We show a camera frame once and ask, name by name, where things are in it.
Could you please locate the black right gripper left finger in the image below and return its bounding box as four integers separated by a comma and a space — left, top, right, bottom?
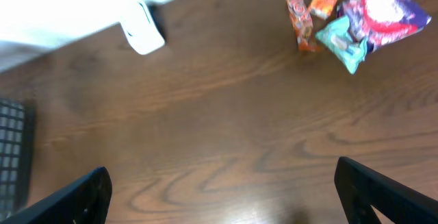
2, 166, 112, 224

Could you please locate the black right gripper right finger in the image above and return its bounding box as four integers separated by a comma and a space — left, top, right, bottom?
334, 157, 437, 224

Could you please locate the mint green packet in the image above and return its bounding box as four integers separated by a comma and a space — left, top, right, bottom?
315, 16, 368, 75

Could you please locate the purple Carefree pad pack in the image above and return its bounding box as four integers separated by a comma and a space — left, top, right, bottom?
336, 0, 432, 53

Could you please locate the red Toto snack wrapper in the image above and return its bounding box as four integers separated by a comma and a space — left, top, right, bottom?
285, 0, 320, 52

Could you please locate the orange Kleenex tissue pack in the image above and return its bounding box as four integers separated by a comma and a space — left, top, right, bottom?
308, 0, 338, 20

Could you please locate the dark grey plastic basket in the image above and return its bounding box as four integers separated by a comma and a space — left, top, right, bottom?
1, 98, 35, 221

